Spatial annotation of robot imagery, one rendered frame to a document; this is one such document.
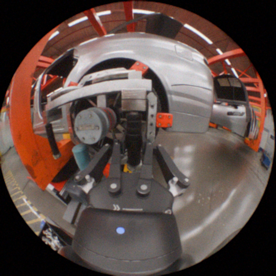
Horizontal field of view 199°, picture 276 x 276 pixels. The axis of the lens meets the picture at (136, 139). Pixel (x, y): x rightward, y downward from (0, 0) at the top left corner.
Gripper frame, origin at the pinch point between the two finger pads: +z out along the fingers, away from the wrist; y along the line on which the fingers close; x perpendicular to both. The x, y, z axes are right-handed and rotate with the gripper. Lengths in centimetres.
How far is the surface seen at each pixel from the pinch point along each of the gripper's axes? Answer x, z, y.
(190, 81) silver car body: 33, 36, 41
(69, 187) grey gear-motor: -42, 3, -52
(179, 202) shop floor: -83, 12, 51
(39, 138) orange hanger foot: -1, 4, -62
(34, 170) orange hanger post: -15, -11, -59
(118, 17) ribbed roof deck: 681, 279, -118
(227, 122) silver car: 11, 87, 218
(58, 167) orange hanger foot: -27, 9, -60
